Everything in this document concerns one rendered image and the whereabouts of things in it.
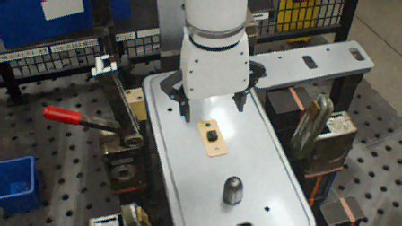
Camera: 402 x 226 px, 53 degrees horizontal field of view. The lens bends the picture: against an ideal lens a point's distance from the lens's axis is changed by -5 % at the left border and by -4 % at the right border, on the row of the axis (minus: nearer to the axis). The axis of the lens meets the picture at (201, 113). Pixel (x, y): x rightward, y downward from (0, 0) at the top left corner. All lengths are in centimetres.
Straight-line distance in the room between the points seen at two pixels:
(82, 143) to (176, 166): 50
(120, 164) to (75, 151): 46
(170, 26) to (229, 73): 32
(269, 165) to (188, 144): 15
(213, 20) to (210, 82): 12
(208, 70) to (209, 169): 20
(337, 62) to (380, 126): 38
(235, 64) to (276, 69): 31
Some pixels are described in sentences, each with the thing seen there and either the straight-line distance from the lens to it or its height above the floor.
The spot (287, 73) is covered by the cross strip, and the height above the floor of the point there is 100.
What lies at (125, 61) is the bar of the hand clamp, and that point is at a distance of 59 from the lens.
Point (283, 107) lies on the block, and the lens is 86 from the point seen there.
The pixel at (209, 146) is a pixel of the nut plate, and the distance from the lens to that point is 75.
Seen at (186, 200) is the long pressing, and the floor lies 100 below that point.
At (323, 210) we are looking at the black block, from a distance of 72.
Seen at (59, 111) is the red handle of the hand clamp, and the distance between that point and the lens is 66.
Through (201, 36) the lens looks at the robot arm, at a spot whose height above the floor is 126.
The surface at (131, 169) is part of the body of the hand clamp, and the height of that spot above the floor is 99.
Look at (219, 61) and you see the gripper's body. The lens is 60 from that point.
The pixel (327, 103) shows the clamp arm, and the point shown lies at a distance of 70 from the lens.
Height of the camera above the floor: 160
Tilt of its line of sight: 48 degrees down
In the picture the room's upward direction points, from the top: straight up
